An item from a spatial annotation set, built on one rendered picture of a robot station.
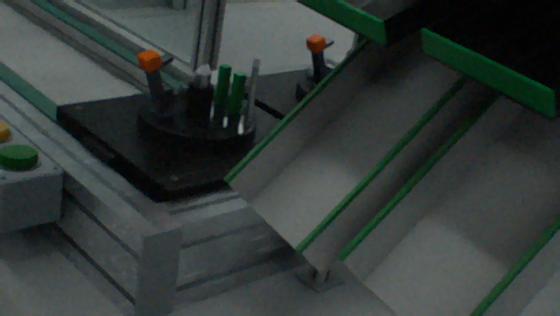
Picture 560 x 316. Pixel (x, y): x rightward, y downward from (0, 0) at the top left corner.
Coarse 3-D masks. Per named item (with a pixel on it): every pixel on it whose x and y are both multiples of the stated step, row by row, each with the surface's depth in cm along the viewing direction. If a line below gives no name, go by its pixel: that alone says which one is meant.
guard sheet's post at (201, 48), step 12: (204, 0) 115; (216, 0) 115; (204, 12) 115; (216, 12) 116; (204, 24) 115; (216, 24) 116; (204, 36) 116; (216, 36) 117; (192, 48) 118; (204, 48) 116; (216, 48) 118; (192, 60) 119; (204, 60) 117; (216, 60) 119
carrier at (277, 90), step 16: (336, 64) 118; (272, 80) 118; (288, 80) 119; (304, 80) 114; (256, 96) 110; (272, 96) 111; (288, 96) 113; (304, 96) 110; (272, 112) 107; (288, 112) 107
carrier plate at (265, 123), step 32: (128, 96) 102; (96, 128) 92; (128, 128) 93; (256, 128) 100; (128, 160) 86; (160, 160) 87; (192, 160) 88; (224, 160) 90; (160, 192) 82; (192, 192) 83
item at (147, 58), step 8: (136, 56) 88; (144, 56) 87; (152, 56) 87; (160, 56) 89; (168, 56) 90; (144, 64) 87; (152, 64) 88; (160, 64) 88; (152, 72) 88; (152, 80) 89; (160, 80) 89; (152, 88) 90; (160, 88) 90; (152, 96) 91; (160, 96) 90; (160, 104) 91; (160, 112) 91
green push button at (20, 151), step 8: (0, 152) 82; (8, 152) 82; (16, 152) 82; (24, 152) 83; (32, 152) 83; (0, 160) 81; (8, 160) 81; (16, 160) 81; (24, 160) 82; (32, 160) 82; (24, 168) 82
